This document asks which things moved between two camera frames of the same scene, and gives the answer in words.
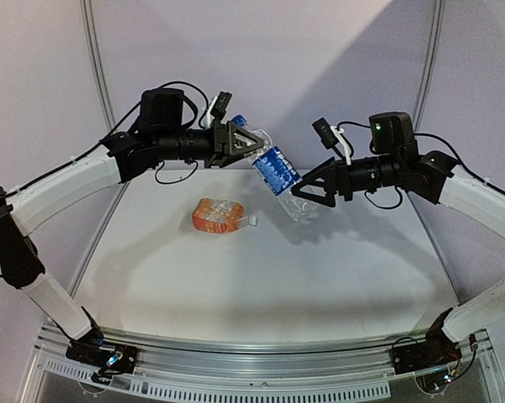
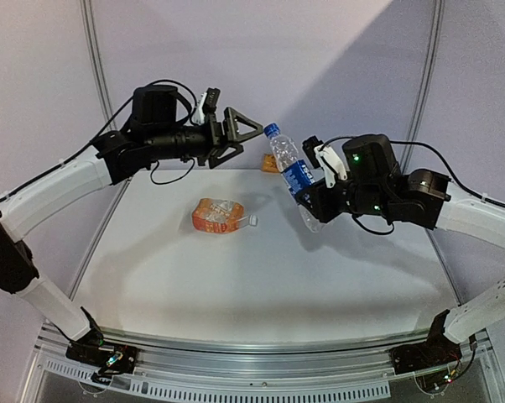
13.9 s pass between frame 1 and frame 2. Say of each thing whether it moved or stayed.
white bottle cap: stayed
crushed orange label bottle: stayed
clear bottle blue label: moved
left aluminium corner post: stayed
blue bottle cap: moved
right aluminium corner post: stayed
